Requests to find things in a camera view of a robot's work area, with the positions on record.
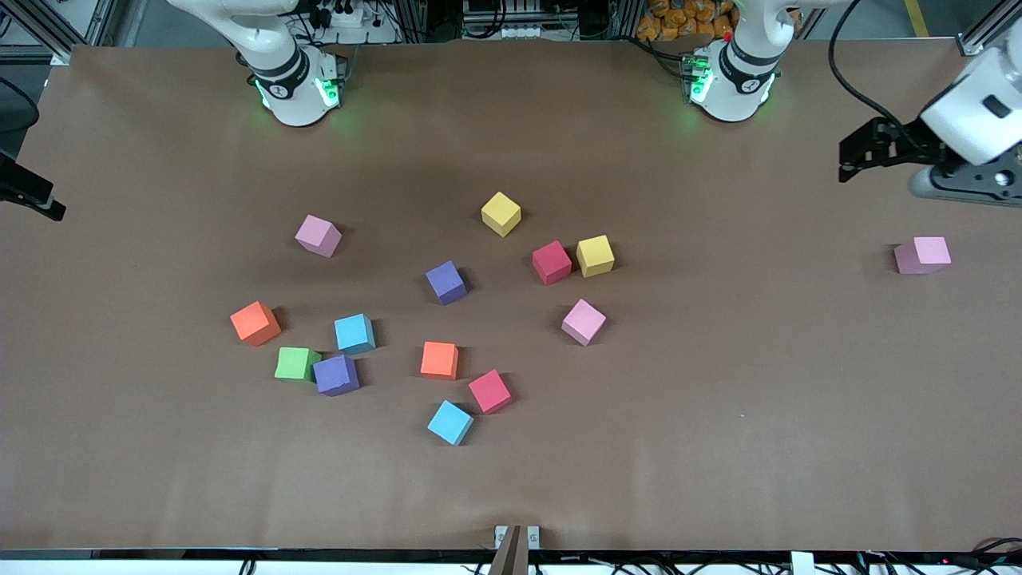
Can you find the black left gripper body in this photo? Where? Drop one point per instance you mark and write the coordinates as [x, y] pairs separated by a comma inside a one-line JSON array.
[[913, 145]]

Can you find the pink foam cube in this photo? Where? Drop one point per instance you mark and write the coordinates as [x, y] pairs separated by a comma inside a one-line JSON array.
[[584, 322], [318, 235], [922, 255]]

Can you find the blue foam cube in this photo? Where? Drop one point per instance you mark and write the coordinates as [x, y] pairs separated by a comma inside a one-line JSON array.
[[450, 422], [354, 334]]

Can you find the yellow foam cube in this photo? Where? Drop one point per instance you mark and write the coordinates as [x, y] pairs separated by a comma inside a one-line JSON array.
[[595, 255], [501, 213]]

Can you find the purple foam cube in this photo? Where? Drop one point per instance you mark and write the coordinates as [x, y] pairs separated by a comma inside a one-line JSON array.
[[445, 282], [336, 374]]

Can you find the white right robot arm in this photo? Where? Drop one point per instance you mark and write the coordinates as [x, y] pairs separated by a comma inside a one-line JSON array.
[[291, 96]]

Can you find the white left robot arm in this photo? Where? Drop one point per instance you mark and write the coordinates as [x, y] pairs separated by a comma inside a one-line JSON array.
[[742, 88]]

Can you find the orange foam cube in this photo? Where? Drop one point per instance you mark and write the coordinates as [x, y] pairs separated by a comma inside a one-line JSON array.
[[255, 323], [440, 359]]

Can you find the green foam cube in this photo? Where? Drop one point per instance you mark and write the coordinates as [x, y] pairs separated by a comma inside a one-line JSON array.
[[297, 363]]

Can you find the red foam cube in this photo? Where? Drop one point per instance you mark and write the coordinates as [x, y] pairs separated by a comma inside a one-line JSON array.
[[552, 262], [489, 391]]

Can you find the white power strip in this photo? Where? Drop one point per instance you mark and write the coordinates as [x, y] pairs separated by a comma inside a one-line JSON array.
[[345, 17]]

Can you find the small white box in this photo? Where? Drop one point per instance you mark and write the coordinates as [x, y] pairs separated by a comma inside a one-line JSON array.
[[802, 565]]

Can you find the silver metal bracket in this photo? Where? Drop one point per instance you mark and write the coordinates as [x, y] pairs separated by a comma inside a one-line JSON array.
[[501, 535]]

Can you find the brown camera post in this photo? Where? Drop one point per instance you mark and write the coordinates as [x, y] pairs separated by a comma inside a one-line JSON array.
[[511, 555]]

